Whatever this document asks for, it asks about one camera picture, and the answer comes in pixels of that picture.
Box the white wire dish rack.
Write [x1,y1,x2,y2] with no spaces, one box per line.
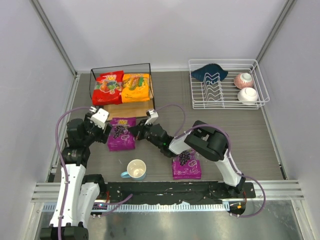
[188,59,270,110]

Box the purple candy bag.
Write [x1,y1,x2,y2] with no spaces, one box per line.
[171,149,202,180]
[107,117,136,152]

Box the white bowl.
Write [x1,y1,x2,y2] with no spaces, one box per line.
[237,87,258,106]

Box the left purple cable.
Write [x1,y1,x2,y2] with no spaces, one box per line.
[55,106,134,240]

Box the dark blue leaf plate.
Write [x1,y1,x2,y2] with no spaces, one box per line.
[191,63,229,84]

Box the blue and white mug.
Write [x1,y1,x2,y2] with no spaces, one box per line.
[120,159,147,181]

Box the white slotted cable duct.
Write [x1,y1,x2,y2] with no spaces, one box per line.
[42,200,230,213]

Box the red candy bag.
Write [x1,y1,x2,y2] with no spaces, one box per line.
[92,70,124,106]

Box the orange candy bag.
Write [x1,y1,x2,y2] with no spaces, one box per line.
[121,73,151,103]

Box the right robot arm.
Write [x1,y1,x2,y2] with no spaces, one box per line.
[128,120,246,195]

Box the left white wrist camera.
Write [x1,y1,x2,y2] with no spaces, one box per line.
[89,106,110,130]

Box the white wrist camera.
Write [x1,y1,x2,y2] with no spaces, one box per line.
[144,109,159,126]
[89,106,110,130]

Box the wooden wire-frame shelf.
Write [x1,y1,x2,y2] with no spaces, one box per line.
[90,62,155,119]

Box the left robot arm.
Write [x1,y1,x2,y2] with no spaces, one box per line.
[39,108,112,240]

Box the pink patterned bowl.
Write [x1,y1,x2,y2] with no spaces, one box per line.
[233,72,254,90]

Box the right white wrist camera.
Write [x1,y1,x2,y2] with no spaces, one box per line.
[144,109,159,126]

